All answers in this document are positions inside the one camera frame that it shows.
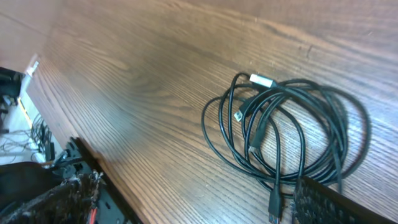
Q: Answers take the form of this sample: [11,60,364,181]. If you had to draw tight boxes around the cluttered background wires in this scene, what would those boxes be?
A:
[0,67,57,166]

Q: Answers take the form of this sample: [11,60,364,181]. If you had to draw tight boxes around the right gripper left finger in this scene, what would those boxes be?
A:
[1,172,103,224]

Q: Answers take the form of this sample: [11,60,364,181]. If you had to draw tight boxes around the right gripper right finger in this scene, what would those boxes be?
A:
[292,177,395,224]

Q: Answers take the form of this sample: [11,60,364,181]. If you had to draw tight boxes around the black usb cable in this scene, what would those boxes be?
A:
[201,72,371,224]

